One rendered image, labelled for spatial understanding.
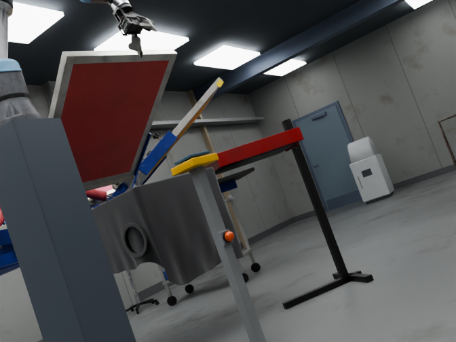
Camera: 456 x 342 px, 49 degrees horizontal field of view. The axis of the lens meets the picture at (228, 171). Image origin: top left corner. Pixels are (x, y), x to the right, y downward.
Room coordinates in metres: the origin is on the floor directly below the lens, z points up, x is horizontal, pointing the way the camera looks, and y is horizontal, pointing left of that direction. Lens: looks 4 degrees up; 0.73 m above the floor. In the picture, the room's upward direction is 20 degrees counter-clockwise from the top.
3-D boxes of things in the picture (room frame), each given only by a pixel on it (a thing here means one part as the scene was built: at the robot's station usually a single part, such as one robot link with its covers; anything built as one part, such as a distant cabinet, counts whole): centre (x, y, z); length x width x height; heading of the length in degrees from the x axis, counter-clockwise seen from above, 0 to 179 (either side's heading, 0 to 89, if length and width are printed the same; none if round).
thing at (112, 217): (2.14, 0.51, 0.77); 0.46 x 0.09 x 0.36; 46
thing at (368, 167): (9.39, -2.49, 0.59); 0.69 x 0.54 x 1.18; 151
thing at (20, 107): (1.54, 0.57, 1.25); 0.15 x 0.15 x 0.10
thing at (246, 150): (3.42, -0.19, 1.06); 0.61 x 0.46 x 0.12; 106
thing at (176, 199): (2.10, 0.22, 0.74); 0.45 x 0.03 x 0.43; 136
